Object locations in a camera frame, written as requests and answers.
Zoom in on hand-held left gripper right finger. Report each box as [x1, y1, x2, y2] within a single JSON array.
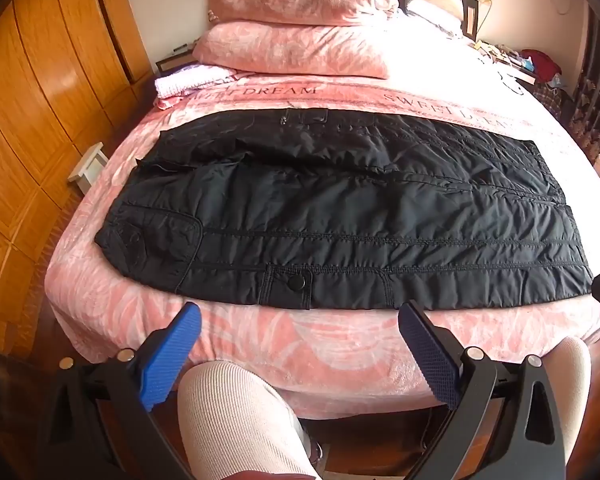
[[397, 300, 568, 480]]

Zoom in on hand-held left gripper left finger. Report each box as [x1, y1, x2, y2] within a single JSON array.
[[37, 301, 203, 480]]

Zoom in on black pants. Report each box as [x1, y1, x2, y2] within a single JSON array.
[[94, 107, 595, 311]]

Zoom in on person's left leg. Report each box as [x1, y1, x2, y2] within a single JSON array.
[[176, 360, 323, 480]]

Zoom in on person's leg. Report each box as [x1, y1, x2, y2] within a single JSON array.
[[176, 360, 323, 480], [545, 336, 593, 480]]

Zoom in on person's right leg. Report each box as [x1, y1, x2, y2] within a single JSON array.
[[545, 336, 593, 480]]

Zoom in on bed with pink printed blanket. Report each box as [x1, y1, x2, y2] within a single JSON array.
[[45, 35, 600, 411]]

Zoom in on patterned curtain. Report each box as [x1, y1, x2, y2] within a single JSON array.
[[562, 5, 600, 181]]

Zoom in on small white stool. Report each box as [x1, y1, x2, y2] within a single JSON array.
[[67, 142, 110, 196]]

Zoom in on red cloth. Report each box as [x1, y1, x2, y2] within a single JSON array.
[[522, 49, 563, 83]]

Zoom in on cluttered bedside table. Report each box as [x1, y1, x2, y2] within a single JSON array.
[[475, 40, 538, 86]]

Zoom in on folded white pink towel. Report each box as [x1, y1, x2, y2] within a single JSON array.
[[154, 64, 236, 101]]

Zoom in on wooden wardrobe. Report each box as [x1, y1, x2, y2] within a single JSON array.
[[0, 0, 153, 356]]

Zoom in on dark nightstand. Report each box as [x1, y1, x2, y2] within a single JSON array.
[[155, 45, 201, 78]]

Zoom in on white pillow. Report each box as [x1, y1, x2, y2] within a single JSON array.
[[405, 0, 465, 38]]

